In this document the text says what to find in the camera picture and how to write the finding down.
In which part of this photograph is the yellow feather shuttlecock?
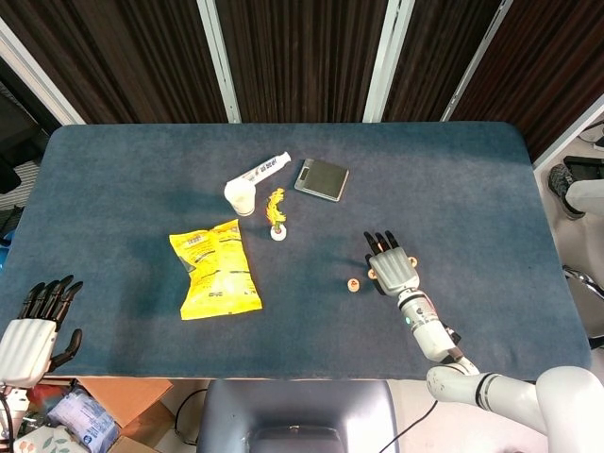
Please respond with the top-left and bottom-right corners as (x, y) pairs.
(263, 187), (290, 242)

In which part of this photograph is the white squeeze tube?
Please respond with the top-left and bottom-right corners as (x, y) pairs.
(238, 150), (292, 188)

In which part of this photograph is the blue plastic package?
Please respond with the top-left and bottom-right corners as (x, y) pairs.
(46, 386), (119, 449)

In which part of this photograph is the white trouser leg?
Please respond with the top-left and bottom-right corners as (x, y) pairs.
(565, 178), (604, 216)

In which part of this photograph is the brown cardboard box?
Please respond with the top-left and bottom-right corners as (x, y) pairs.
(75, 377), (202, 453)

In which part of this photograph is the blue table cloth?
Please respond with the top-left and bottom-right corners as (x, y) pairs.
(0, 121), (594, 381)

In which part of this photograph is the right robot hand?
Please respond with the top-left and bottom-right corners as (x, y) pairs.
(362, 229), (421, 297)

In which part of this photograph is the grey digital scale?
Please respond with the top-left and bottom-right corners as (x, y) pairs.
(294, 158), (351, 203)

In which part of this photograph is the blue grey robot torso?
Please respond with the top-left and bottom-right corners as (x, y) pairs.
(196, 379), (402, 453)

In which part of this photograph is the white paper cup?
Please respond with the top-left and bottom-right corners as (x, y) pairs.
(223, 178), (259, 217)

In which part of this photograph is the white partition frame post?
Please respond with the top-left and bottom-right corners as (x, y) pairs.
(0, 18), (86, 126)
(196, 0), (243, 125)
(441, 0), (513, 122)
(362, 0), (416, 124)
(532, 93), (604, 166)

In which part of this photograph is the black office chair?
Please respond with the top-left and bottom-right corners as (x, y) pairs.
(0, 84), (48, 194)

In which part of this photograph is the grey knit sneaker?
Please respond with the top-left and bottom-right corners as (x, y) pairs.
(546, 163), (586, 221)

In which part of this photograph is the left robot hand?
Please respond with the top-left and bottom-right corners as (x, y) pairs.
(0, 275), (84, 389)

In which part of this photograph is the floral patterned white bag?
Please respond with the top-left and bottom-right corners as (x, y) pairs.
(13, 424), (86, 453)

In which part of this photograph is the yellow snack bag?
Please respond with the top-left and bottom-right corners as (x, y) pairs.
(168, 218), (263, 321)

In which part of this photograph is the chrome chair leg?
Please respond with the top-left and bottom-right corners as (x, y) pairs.
(563, 266), (604, 298)

